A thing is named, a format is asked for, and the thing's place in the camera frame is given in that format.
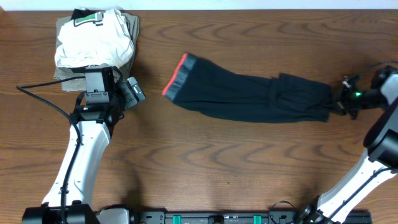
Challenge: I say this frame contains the black leggings with red waistband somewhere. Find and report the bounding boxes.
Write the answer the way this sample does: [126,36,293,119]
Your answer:
[162,54,331,123]

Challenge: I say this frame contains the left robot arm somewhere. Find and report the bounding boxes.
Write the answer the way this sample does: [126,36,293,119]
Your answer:
[22,77,146,223]

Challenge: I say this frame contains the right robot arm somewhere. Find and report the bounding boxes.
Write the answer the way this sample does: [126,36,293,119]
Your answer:
[292,61,397,223]

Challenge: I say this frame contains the white folded t-shirt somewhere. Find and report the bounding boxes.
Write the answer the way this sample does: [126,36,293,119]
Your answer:
[54,9,135,68]

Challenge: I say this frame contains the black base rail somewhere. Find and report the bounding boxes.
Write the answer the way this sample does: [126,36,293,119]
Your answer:
[96,203,373,224]

